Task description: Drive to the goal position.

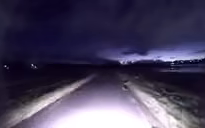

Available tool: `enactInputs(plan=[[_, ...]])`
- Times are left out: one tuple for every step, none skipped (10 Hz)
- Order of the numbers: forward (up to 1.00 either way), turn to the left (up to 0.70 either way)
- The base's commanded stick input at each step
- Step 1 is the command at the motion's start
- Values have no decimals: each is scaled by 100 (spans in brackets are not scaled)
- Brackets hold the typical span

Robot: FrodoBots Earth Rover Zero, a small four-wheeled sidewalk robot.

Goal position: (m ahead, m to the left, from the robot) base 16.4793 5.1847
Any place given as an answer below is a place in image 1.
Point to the dark asphalt path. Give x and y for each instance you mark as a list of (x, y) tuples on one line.
[(101, 93)]

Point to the dark field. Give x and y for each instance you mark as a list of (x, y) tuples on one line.
[(20, 83), (186, 86)]

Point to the pale verge strip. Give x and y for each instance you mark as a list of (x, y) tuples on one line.
[(150, 101), (46, 101)]

